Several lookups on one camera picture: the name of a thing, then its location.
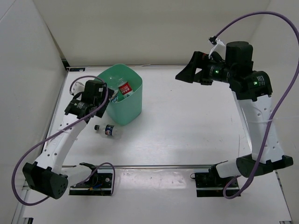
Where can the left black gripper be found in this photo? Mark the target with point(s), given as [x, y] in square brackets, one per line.
[100, 113]

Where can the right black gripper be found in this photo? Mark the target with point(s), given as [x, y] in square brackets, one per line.
[200, 60]

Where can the blue white label clear bottle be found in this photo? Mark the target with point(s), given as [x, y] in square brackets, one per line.
[114, 97]

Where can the red label plastic bottle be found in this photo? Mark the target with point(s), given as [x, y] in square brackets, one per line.
[125, 88]

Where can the Pepsi label plastic bottle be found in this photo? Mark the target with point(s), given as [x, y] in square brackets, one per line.
[108, 131]

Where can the clear plastic bottle white cap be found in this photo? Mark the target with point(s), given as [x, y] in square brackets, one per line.
[112, 82]

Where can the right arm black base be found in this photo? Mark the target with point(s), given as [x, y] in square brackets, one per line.
[207, 185]

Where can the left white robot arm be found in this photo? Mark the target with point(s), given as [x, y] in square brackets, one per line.
[46, 175]

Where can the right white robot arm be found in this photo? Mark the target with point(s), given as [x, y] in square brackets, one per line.
[252, 92]

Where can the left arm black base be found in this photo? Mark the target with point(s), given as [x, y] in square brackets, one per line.
[100, 183]

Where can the green plastic bin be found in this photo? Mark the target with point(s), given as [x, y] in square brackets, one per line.
[126, 109]

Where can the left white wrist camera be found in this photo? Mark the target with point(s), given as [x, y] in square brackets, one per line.
[76, 88]

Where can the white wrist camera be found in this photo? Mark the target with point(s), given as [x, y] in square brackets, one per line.
[218, 46]
[76, 88]

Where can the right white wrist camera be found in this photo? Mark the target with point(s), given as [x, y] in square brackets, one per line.
[218, 46]

